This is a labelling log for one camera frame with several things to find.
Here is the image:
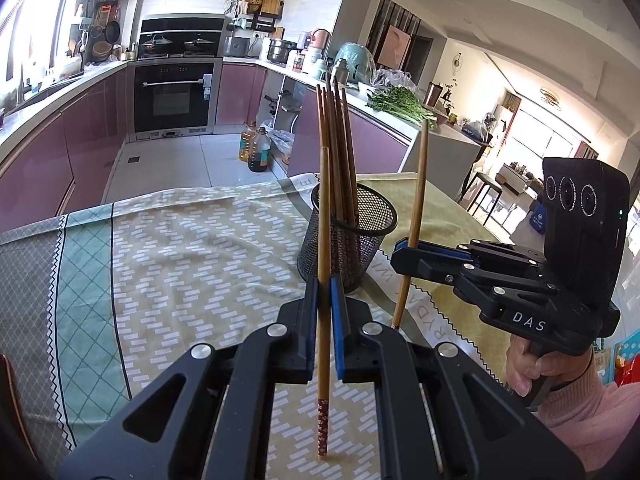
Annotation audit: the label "plain wooden chopstick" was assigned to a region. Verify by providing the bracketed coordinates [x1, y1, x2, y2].
[391, 120, 430, 332]

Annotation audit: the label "silver countertop appliance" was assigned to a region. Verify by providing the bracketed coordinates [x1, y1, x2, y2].
[222, 35, 251, 58]

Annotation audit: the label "hanging pans and utensils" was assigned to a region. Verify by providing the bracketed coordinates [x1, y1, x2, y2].
[81, 2, 124, 64]

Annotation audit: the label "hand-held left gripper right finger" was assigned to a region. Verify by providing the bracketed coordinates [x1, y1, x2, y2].
[330, 276, 586, 480]

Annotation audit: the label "stainless steel pot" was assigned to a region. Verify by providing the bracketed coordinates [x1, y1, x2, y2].
[267, 38, 297, 64]

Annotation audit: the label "bunch of green vegetables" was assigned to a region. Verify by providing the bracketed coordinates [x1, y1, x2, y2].
[367, 87, 439, 129]

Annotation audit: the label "black bar stool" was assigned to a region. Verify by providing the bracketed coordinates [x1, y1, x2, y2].
[462, 171, 504, 214]

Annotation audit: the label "blue bag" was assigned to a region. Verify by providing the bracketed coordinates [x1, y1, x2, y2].
[527, 200, 549, 234]

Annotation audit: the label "plastic bag by cabinet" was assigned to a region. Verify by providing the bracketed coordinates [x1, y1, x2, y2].
[260, 117, 297, 154]

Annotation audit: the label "pan with glass lid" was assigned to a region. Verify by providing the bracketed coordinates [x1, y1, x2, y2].
[184, 35, 218, 57]
[142, 35, 174, 57]

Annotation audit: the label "black wall rack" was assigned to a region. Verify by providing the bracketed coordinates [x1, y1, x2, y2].
[230, 0, 284, 34]

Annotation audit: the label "built-in black oven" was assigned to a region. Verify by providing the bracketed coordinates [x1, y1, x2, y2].
[132, 61, 217, 134]

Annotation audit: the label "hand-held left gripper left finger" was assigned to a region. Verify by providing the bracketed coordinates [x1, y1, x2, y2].
[57, 275, 321, 480]

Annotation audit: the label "person's right forearm pink sleeve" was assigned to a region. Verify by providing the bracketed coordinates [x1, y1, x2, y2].
[537, 355, 640, 473]

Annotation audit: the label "black mesh utensil holder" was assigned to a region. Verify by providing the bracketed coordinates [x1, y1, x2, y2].
[297, 182, 398, 294]

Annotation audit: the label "kitchen window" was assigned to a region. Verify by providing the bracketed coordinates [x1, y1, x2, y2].
[0, 0, 83, 111]

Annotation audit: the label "light green appliance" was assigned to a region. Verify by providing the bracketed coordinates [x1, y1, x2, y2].
[334, 42, 374, 83]

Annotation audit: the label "patterned green yellow tablecloth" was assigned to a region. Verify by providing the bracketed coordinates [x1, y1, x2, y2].
[0, 172, 506, 480]

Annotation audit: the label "dark sauce bottle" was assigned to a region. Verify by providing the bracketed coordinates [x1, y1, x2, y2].
[247, 127, 272, 173]

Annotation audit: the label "pink base cabinets short run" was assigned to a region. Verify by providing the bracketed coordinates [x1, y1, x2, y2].
[215, 60, 415, 179]

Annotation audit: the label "black range hood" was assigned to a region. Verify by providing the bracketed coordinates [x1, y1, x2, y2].
[140, 16, 226, 36]

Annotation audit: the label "pink base cabinets long run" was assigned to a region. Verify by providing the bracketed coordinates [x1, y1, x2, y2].
[0, 62, 136, 233]

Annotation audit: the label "yellow cooking oil bottle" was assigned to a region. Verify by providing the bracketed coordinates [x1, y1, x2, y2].
[239, 121, 258, 162]

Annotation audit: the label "colourful box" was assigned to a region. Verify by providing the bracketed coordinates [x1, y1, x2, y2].
[595, 339, 640, 387]

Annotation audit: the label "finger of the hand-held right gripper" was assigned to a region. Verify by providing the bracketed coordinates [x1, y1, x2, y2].
[394, 239, 546, 267]
[391, 249, 559, 314]

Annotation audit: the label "clear plastic bag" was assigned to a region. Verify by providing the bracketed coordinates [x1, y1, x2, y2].
[372, 69, 419, 98]

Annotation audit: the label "person's right hand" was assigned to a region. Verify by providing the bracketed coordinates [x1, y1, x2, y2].
[505, 335, 594, 400]

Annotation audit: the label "single chopstick patterned end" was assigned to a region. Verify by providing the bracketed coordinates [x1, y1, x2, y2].
[316, 146, 332, 461]

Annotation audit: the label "framed wall picture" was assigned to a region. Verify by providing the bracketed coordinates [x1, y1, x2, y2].
[377, 24, 414, 69]

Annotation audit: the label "low living room cabinet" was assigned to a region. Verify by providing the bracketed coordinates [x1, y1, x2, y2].
[497, 162, 544, 197]

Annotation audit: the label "bundle of wooden chopsticks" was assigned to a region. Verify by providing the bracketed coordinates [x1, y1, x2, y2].
[315, 72, 362, 286]

